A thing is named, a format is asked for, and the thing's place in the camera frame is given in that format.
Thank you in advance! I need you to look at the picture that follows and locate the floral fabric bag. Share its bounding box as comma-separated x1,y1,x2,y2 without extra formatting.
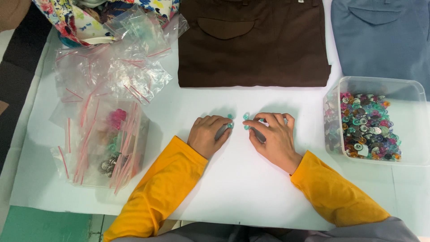
32,0,181,48

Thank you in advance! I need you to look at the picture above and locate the heap of colourful buttons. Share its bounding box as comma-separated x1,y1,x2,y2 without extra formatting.
340,92,402,161

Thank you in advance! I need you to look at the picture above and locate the black cloth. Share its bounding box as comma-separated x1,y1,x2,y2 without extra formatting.
0,3,53,173

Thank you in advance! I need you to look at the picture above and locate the blue folded garment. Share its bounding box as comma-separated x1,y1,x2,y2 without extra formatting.
331,0,430,101

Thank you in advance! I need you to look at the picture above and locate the pile of empty zip bags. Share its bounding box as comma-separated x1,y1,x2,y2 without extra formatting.
54,5,190,105

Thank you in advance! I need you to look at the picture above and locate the clear plastic button tub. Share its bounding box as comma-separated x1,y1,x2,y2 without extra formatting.
323,76,430,167

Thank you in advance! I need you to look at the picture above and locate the clear tub of filled bags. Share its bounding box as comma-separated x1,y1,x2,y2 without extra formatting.
49,95,151,196

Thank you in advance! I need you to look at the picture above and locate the person's grey clothing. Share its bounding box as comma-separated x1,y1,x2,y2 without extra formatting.
111,216,422,242

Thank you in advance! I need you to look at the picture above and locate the brown object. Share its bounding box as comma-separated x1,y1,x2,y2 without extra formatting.
0,0,33,33

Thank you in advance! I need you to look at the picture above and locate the white table cover sheet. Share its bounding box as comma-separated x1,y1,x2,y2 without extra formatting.
9,27,430,236

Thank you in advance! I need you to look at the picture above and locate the brown folded garment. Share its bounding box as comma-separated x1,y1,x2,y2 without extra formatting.
177,0,332,89

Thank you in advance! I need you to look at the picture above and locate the person's left hand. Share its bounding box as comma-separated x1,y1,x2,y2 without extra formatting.
187,114,234,159

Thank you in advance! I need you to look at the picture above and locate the person's right hand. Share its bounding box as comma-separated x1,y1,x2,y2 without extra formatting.
247,112,303,175

